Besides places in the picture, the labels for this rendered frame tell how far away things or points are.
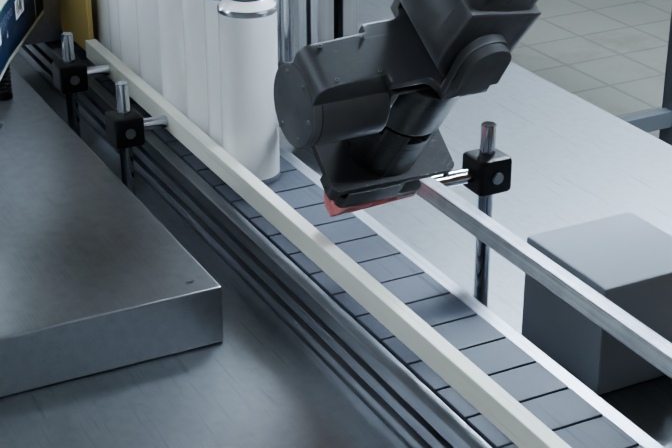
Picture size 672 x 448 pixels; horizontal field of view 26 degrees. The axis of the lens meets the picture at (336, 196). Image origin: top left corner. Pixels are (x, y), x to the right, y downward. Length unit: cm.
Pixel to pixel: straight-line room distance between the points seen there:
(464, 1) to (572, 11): 394
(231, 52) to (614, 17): 360
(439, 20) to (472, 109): 71
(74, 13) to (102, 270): 53
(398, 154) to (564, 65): 331
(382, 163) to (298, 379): 18
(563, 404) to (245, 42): 44
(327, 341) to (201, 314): 10
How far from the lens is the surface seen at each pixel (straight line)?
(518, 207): 138
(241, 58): 125
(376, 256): 117
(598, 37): 459
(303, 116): 94
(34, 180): 134
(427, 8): 92
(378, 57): 94
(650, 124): 342
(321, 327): 111
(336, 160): 104
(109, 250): 119
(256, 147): 128
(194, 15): 135
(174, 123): 136
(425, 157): 107
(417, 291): 112
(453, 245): 130
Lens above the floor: 141
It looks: 24 degrees down
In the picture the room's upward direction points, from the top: straight up
